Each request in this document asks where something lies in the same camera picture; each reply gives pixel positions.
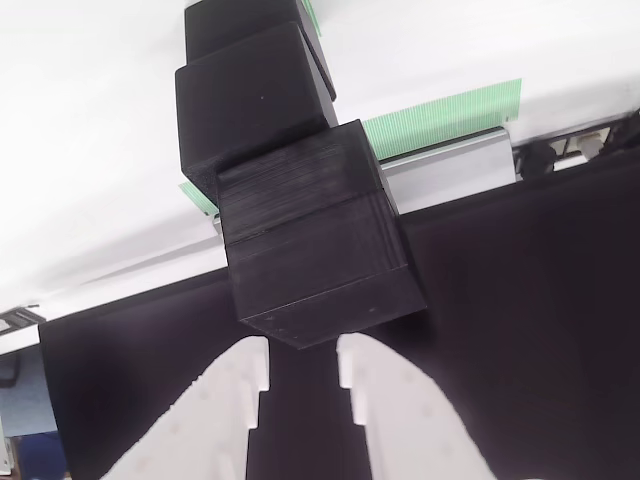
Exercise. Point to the smooth black cube block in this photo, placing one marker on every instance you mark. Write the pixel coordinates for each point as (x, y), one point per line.
(240, 110)
(230, 30)

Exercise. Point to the grey slotted bracket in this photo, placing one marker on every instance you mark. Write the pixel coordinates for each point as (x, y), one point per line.
(17, 320)

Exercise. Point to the silver aluminium table rail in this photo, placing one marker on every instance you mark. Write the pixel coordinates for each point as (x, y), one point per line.
(450, 165)

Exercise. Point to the black cube block with seams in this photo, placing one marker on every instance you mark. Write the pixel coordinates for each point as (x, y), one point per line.
(310, 250)

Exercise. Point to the green striped edge strip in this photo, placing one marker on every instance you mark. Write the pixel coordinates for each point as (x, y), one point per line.
(450, 115)

